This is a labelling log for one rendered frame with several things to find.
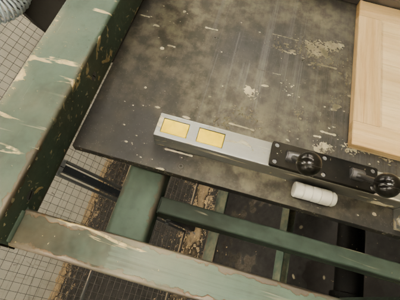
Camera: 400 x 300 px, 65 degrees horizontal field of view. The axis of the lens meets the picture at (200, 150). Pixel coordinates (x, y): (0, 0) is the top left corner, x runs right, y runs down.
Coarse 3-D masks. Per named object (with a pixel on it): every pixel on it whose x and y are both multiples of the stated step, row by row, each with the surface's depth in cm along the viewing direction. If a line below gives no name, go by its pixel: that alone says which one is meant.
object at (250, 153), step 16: (160, 128) 59; (192, 128) 60; (208, 128) 60; (160, 144) 61; (176, 144) 60; (192, 144) 58; (224, 144) 59; (240, 144) 59; (256, 144) 59; (224, 160) 60; (240, 160) 58; (256, 160) 58; (288, 176) 59; (304, 176) 58; (336, 192) 60; (352, 192) 58
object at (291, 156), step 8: (288, 152) 57; (296, 152) 57; (304, 152) 47; (312, 152) 46; (288, 160) 57; (296, 160) 47; (304, 160) 46; (312, 160) 45; (320, 160) 46; (304, 168) 46; (312, 168) 45; (320, 168) 46
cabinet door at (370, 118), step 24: (360, 24) 78; (384, 24) 79; (360, 48) 75; (384, 48) 76; (360, 72) 71; (384, 72) 72; (360, 96) 69; (384, 96) 69; (360, 120) 66; (384, 120) 67; (360, 144) 63; (384, 144) 64
